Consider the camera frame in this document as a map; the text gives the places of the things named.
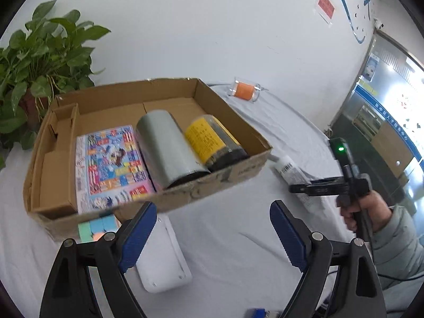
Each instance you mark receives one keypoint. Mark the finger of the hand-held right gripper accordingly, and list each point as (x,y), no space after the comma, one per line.
(316,187)

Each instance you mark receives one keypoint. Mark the colourful printed flat box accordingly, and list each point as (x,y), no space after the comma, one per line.
(111,167)

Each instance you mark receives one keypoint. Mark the green potted plant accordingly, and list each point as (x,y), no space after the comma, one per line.
(36,69)

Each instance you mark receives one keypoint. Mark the person's right forearm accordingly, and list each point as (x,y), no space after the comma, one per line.
(399,258)

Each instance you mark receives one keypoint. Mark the grey cylindrical canister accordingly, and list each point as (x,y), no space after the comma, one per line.
(169,152)

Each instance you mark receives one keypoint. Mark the white tube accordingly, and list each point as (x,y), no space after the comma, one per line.
(290,172)

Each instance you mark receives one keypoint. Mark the yellow label jar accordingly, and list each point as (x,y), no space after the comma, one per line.
(213,142)

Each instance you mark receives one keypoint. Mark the blue wall decal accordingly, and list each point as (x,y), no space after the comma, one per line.
(351,3)

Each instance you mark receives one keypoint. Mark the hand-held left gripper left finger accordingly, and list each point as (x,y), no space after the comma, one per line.
(137,238)

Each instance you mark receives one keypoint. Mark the white rectangular device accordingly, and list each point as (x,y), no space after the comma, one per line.
(164,258)

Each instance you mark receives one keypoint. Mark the cardboard box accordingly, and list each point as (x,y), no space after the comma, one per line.
(145,145)

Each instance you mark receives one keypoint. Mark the pastel block set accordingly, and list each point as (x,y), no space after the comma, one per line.
(97,228)

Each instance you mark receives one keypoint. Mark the red wall notice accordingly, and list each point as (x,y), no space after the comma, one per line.
(326,6)

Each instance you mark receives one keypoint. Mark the orange item in clear wrap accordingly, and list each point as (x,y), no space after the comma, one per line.
(245,90)

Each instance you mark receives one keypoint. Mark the glass door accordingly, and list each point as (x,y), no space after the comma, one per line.
(384,112)

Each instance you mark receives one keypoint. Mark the small blue object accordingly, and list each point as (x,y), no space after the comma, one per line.
(255,313)

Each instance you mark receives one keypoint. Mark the person's right hand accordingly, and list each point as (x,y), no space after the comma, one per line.
(361,210)

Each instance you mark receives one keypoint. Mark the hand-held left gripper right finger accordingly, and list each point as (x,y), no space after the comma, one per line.
(289,235)

